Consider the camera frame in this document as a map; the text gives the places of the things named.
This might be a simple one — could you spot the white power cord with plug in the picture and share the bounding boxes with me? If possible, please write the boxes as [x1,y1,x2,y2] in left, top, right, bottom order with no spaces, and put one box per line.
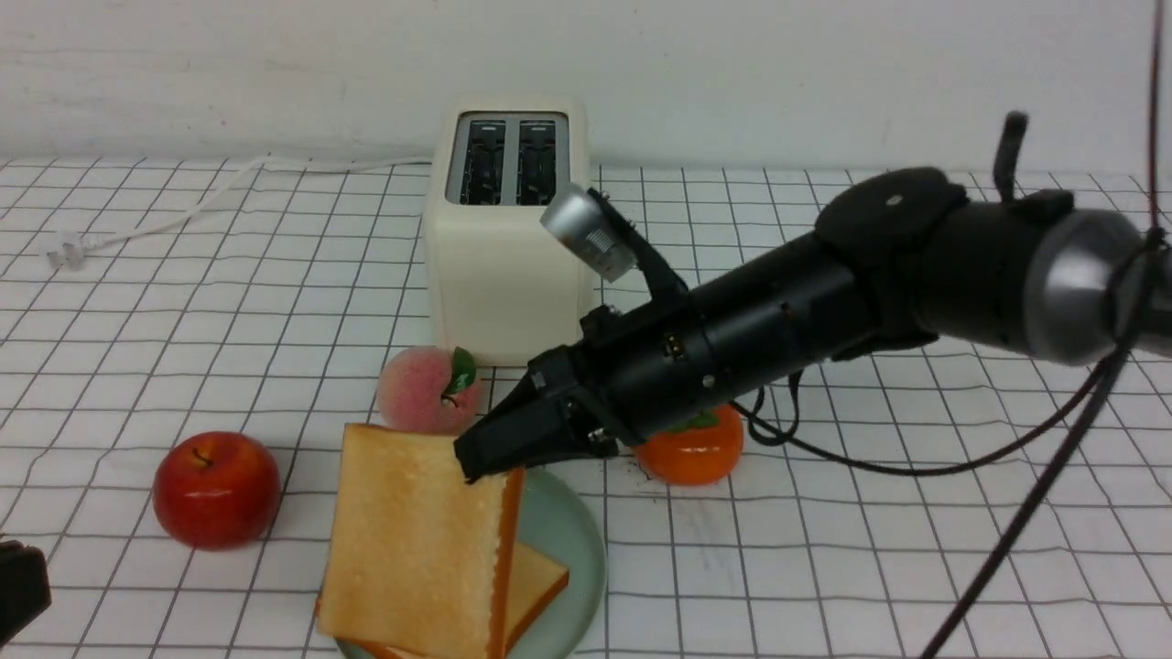
[48,156,431,271]

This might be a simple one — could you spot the cream white toaster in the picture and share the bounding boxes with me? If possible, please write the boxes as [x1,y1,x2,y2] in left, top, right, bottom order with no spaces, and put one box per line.
[421,95,597,368]

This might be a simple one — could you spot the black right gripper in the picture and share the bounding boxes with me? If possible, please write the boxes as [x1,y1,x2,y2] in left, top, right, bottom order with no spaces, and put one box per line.
[454,308,724,483]

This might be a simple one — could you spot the red apple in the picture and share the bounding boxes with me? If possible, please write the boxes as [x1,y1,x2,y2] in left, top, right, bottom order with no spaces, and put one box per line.
[152,432,281,551]

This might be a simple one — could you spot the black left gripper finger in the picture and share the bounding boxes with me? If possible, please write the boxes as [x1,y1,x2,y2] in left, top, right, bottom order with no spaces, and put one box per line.
[1,539,53,646]

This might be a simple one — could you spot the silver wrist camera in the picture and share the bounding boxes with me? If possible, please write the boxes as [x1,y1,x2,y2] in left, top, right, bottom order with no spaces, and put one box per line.
[540,183,688,297]

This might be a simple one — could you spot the large toast slice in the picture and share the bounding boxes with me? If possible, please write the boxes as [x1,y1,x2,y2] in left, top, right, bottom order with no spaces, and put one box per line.
[316,423,525,658]

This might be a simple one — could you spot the white checkered tablecloth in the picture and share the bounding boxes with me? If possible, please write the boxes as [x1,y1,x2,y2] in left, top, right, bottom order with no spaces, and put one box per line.
[1,158,1171,658]

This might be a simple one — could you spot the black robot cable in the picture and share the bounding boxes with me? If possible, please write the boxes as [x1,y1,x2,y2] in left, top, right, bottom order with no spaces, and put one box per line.
[733,0,1172,659]

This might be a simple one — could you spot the orange persimmon with green leaf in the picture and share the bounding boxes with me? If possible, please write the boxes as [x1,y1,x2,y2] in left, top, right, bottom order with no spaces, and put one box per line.
[634,405,744,485]

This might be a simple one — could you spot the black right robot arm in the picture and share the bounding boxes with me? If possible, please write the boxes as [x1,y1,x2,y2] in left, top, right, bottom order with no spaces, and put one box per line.
[454,167,1143,482]

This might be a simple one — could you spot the pink peach with leaf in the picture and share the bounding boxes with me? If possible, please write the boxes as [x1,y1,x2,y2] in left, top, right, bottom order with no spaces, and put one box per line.
[376,346,484,437]

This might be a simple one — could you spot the light green plate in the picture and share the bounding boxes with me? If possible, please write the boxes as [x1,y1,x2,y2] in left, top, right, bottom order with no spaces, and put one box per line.
[332,473,607,658]

